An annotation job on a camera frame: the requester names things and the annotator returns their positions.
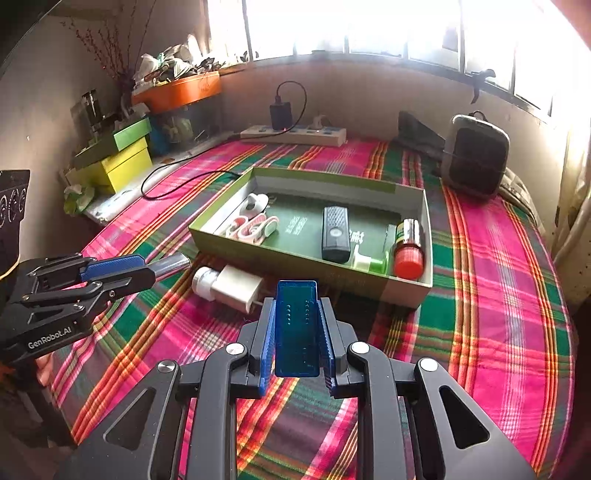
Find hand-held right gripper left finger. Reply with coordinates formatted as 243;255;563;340
60;295;279;480

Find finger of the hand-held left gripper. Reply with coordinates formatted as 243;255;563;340
27;253;149;296
13;267;157;320

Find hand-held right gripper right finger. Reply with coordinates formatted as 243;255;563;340
318;298;537;480

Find blue translucent usb device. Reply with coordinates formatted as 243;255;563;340
274;279;322;378

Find silver metal lighter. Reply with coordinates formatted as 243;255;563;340
147;253;192;280

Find green cardboard box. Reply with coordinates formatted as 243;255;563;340
188;166;434;309

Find white and green round holder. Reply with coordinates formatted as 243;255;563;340
349;244;391;274

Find black doorbell remote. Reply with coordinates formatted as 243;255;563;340
321;206;351;264

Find person's left hand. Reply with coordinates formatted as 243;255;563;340
36;353;62;387

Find crumpled green white cloth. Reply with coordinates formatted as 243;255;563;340
62;182;96;216

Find yellow cardboard box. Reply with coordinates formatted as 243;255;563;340
99;138;153;195

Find red capped small bottle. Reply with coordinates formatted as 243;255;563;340
391;218;426;280

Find dark green printed packet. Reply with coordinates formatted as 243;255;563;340
265;194;402;269

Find yellow green shoe boxes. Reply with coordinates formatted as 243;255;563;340
74;117;153;168

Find blue plastic container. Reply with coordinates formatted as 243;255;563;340
148;114;195;156

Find dark glass jar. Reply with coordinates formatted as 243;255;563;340
81;90;108;133

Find plaid blanket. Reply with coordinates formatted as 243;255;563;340
48;138;579;480

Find orange tray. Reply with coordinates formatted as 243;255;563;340
131;70;223;114

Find white power strip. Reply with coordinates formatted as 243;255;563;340
240;121;347;148

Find pile of clutter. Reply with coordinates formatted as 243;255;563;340
133;34;223;89

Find dried red berry branches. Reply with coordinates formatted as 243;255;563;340
69;0;155;95

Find black plug-in charger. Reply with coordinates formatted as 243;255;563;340
270;102;293;131

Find dark folded cloth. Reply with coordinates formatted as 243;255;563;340
397;111;447;154

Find black grey rounded speaker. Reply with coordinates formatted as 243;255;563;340
438;113;511;199

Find window with metal bars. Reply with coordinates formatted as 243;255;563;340
207;0;583;121

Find white wall charger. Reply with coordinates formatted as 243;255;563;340
191;264;265;315

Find long black cable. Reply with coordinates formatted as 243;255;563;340
141;171;243;200

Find black charger cable loop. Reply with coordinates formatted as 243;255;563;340
275;82;308;128

